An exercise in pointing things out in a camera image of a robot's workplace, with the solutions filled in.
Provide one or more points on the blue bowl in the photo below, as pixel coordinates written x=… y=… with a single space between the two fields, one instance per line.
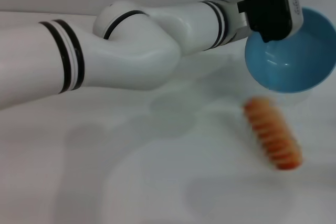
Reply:
x=302 y=64

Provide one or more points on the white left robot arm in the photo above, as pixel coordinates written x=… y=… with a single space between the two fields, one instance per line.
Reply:
x=131 y=51

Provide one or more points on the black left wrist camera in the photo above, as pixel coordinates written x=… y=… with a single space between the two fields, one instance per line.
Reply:
x=267 y=3

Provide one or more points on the golden ridged bread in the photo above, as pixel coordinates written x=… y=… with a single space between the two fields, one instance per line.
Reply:
x=273 y=134

